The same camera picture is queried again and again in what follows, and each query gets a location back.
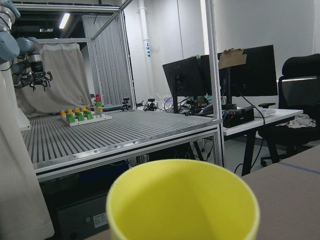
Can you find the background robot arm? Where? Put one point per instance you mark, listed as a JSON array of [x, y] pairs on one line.
[[29, 70]]

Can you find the aluminium slatted workbench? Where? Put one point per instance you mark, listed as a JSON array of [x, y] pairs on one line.
[[57, 149]]

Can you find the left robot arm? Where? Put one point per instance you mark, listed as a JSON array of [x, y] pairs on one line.
[[9, 48]]

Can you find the colourful block set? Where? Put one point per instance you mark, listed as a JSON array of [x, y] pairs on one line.
[[85, 115]]

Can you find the black monitor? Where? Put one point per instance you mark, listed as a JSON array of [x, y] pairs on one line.
[[186, 72], [258, 76]]

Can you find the black monitor left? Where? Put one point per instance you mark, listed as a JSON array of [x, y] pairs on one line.
[[186, 72]]

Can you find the black office chair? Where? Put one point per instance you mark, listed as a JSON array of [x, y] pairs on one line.
[[298, 89]]

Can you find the black monitor right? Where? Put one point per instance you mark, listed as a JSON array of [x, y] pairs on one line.
[[258, 76]]

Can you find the brown cardboard piece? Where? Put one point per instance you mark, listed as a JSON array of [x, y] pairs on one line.
[[232, 57]]

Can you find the white desk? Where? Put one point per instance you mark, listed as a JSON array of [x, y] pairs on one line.
[[250, 128]]

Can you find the grey cloth on chair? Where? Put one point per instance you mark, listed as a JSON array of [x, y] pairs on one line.
[[302, 121]]

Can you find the yellow plastic cup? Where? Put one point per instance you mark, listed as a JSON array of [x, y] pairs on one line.
[[181, 199]]

